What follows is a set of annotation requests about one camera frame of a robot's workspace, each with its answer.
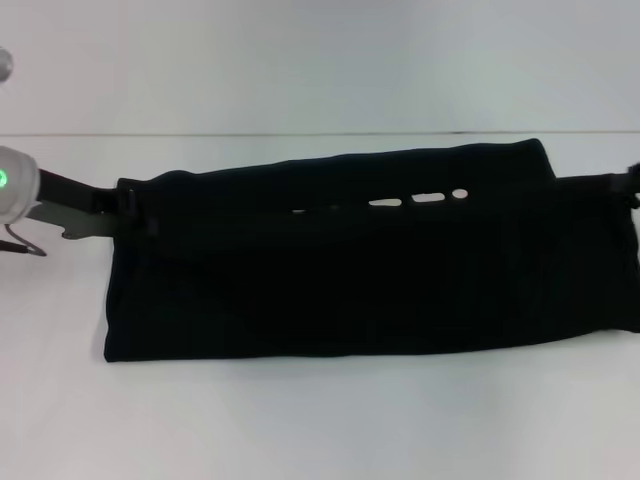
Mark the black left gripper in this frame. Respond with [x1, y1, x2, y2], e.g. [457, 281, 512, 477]
[35, 167, 160, 237]

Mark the black shirt with FREE print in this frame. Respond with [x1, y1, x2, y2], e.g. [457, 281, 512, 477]
[102, 137, 640, 366]

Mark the grey left wrist camera bracket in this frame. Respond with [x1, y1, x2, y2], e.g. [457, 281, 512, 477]
[28, 201, 122, 242]

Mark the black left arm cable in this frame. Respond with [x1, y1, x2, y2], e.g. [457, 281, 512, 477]
[0, 223, 49, 259]

